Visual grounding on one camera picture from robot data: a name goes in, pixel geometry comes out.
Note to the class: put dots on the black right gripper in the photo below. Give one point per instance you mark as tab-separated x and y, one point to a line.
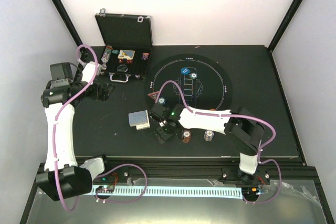
161	136

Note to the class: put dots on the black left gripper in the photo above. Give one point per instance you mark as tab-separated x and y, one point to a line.
104	94

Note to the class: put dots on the green chip seat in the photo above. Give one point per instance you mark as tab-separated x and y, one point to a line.
193	75
161	101

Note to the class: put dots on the orange poker chip stack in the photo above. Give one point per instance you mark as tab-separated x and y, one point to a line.
186	136

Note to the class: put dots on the blue white poker chip stack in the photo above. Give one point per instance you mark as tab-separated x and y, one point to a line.
208	135

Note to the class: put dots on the green chip top seat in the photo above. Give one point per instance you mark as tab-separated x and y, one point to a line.
193	75

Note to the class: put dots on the blue round button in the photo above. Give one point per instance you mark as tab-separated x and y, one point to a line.
185	71

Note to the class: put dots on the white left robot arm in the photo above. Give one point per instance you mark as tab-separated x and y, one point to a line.
62	176

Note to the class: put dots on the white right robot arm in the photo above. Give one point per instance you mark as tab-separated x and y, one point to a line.
245	131

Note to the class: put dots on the white card box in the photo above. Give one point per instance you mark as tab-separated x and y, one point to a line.
143	126

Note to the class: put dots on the red triangle marker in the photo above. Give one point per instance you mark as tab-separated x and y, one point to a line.
153	95

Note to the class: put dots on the blue playing card deck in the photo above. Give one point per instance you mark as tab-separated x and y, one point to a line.
138	118

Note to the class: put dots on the card pack in case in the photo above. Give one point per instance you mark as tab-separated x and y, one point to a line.
126	54

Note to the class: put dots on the chip row in case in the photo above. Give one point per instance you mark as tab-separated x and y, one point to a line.
106	55

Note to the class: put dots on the black poker chip case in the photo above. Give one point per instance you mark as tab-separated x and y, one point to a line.
125	32

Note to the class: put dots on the purple chip in case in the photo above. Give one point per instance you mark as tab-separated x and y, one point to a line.
145	56

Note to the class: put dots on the round black poker mat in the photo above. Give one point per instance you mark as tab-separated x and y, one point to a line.
212	89

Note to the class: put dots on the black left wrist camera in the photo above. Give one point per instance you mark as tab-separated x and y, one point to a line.
61	74

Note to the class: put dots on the white slotted cable duct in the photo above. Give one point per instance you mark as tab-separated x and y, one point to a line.
168	191

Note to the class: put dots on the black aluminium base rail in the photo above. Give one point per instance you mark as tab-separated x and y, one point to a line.
224	170

